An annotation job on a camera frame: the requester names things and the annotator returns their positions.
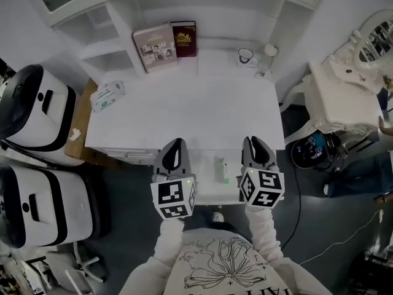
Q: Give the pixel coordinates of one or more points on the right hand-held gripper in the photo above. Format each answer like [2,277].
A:
[261,189]

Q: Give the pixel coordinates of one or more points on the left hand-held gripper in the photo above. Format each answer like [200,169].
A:
[173,195]

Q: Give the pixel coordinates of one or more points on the small green white item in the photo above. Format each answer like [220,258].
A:
[221,171]

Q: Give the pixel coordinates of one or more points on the white drawer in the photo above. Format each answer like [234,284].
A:
[208,192]

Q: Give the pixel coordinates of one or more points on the person's right forearm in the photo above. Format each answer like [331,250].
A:
[262,232]

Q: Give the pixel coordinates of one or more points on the person's left forearm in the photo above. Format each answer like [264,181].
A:
[170,241]

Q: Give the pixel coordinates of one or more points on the white closed desk drawers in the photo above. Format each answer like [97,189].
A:
[129,156]

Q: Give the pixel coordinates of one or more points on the black helmet with markers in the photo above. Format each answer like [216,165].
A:
[316,152]

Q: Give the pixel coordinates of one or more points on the person's white shoe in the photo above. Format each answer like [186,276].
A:
[218,217]

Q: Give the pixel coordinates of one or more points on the white green wipes pack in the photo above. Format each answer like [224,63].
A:
[107,96]

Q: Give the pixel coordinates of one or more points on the white ornate vanity table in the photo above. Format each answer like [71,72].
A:
[337,100]

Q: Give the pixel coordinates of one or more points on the white cup with dark rim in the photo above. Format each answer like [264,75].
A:
[246,57]

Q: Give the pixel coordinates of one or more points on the wooden side table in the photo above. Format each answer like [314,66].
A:
[80,124]

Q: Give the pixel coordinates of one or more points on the crumpled white tissue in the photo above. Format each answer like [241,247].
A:
[75,134]

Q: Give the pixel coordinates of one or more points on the person's printed white sweatshirt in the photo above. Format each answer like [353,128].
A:
[227,266]

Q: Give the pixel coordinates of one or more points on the grey book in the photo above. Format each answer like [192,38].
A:
[155,49]

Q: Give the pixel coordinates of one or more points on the dark red book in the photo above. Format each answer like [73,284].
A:
[185,40]

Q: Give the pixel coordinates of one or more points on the white black-trimmed machine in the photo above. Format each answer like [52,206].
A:
[43,207]
[33,112]

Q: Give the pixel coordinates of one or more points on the white chair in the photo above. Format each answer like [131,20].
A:
[73,269]

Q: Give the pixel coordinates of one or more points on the white desk shelf unit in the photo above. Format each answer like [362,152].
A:
[215,11]

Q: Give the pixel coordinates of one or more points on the white ornate mirror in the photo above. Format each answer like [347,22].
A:
[373,41]

